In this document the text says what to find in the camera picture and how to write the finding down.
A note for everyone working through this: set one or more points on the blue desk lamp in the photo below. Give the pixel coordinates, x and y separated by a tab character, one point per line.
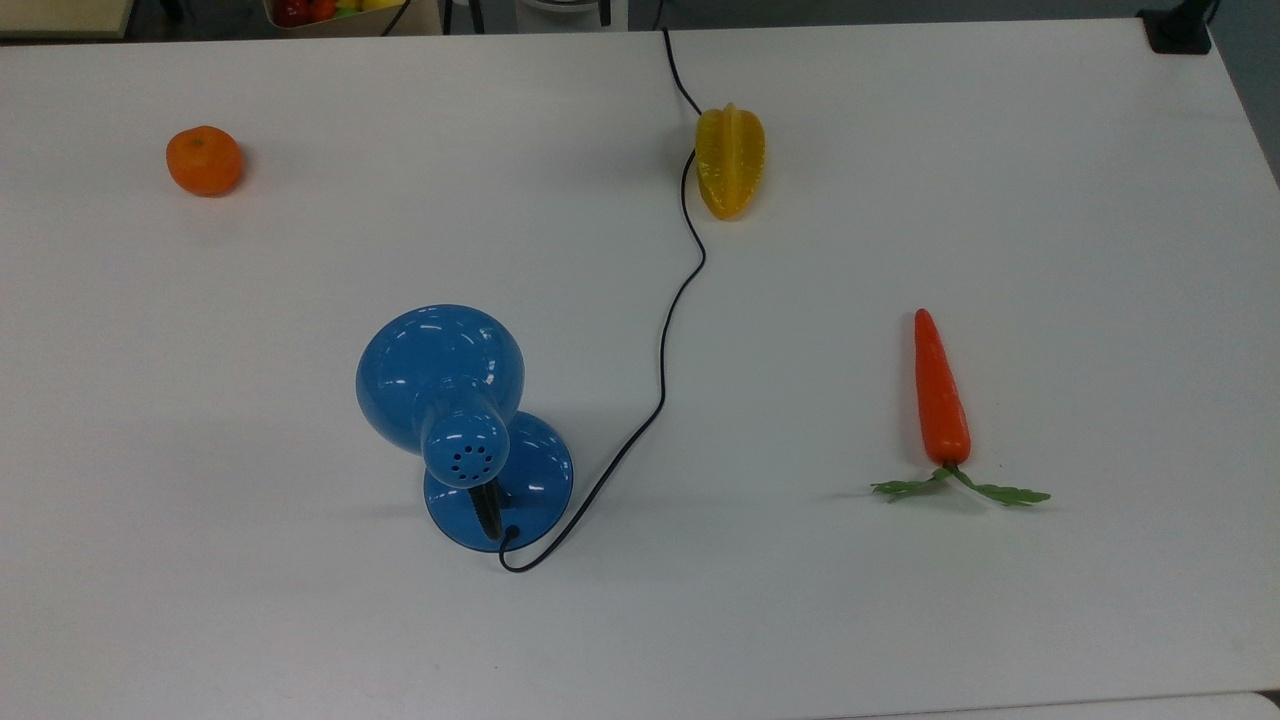
440	365

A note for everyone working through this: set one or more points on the yellow starfruit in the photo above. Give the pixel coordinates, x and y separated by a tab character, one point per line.
730	165

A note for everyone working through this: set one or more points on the orange carrot with green leaves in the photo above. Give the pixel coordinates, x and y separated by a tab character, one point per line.
940	400

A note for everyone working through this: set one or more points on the bowl of toy fruit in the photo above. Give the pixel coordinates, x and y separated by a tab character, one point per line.
320	14

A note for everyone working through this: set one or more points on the orange tangerine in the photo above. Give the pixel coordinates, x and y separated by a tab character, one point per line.
204	160

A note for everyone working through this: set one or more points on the black table clamp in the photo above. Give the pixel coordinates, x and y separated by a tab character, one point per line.
1178	30

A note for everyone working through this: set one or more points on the wooden board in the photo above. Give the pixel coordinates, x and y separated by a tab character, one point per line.
60	15

